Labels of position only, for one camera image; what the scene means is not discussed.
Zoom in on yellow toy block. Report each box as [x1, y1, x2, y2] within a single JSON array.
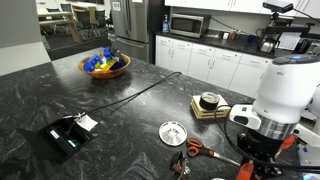
[[94, 57, 117, 72]]

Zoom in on black pop-up outlet box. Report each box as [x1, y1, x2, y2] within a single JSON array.
[[16, 114, 95, 164]]

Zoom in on silver microwave oven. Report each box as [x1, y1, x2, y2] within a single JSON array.
[[169, 12, 212, 39]]

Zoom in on blue plastic bottle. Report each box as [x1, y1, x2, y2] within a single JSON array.
[[161, 13, 170, 34]]

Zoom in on orange handled scissors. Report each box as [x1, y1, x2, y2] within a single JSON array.
[[185, 137, 242, 167]]

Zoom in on long black table cable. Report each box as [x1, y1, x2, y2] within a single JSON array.
[[66, 71, 183, 118]]

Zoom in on black camera on stand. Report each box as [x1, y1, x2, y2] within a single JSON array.
[[261, 0, 316, 38]]

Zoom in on white lower kitchen cabinets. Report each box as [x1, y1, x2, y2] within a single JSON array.
[[154, 34, 279, 98]]

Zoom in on black and clear small gadget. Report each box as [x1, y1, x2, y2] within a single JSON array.
[[169, 150, 192, 180]]

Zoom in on metal kettle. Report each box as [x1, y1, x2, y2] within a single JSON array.
[[257, 35, 280, 55]]

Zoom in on large blue toy block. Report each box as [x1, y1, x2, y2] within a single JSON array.
[[82, 54, 102, 73]]

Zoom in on silver round metal disc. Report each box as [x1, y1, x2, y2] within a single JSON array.
[[158, 120, 188, 147]]

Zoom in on small blue toy block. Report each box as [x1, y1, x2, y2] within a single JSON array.
[[102, 46, 113, 60]]

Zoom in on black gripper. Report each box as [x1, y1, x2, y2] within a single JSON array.
[[237, 129, 285, 180]]

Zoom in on long wooden meeting table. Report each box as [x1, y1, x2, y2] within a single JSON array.
[[36, 3, 83, 44]]

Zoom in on orange red round object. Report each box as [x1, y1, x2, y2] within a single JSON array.
[[281, 134, 297, 151]]

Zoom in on white paper tag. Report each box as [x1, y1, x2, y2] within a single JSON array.
[[75, 114, 99, 132]]

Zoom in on dark navy toy block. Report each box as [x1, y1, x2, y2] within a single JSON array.
[[111, 59, 127, 71]]

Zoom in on orange wooden bowl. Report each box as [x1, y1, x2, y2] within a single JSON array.
[[77, 53, 132, 81]]

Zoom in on stainless steel fridge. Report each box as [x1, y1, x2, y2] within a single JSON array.
[[109, 0, 152, 63]]

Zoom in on white kitchen cabinets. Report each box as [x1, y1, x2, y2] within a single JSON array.
[[154, 34, 279, 98], [164, 0, 320, 20]]

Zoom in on white upper kitchen cabinets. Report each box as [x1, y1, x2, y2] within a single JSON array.
[[164, 0, 320, 20]]

